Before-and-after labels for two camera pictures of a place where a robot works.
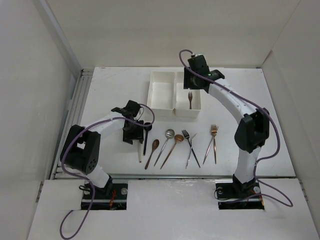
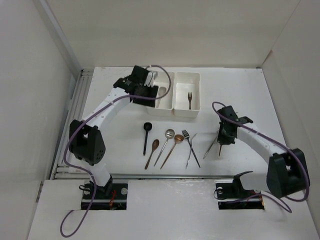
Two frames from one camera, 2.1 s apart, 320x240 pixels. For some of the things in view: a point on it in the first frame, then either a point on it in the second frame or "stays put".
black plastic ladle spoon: x=147 y=128 stays put
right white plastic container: x=182 y=100 stays put
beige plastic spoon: x=141 y=148 -> x=162 y=90
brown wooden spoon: x=155 y=144 stays put
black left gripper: x=132 y=135 -> x=146 y=92
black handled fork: x=186 y=134 stays put
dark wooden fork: x=190 y=97 stays put
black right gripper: x=191 y=81 -> x=225 y=139
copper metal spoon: x=177 y=138 stays put
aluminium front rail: x=61 y=176 stays put
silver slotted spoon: x=169 y=133 stays put
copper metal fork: x=214 y=131 -> x=220 y=148
